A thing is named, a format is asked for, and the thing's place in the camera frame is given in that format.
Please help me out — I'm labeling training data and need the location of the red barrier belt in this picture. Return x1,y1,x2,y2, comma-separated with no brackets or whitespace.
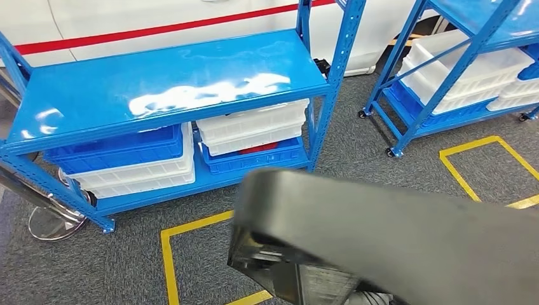
15,0,336,57

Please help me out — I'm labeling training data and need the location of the red plastic part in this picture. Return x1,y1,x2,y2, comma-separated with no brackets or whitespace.
239,142,280,155

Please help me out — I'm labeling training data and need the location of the stanchion with chrome base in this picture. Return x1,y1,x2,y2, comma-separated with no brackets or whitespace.
0,161,92,242

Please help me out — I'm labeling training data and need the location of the white car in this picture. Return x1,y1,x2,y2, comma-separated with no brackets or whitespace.
0,0,441,79

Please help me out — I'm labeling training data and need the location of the blue metal shelf rack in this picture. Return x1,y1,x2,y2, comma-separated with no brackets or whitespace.
0,0,367,234

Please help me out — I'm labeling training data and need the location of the black ribbed block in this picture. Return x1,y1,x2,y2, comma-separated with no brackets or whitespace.
313,58,332,78

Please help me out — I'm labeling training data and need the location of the black plastic plate bracket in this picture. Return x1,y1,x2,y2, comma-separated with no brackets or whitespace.
227,168,539,305

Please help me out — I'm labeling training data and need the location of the blue plastic crate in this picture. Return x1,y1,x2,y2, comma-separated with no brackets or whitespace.
385,79,506,129
43,124,185,175
517,42,539,81
200,137,305,175

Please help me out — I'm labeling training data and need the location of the blue wheeled shelf rack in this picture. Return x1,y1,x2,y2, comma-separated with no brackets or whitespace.
358,0,539,159

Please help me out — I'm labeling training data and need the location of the large white plastic crate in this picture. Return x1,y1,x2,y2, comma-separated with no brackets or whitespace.
397,57,498,115
406,29,536,102

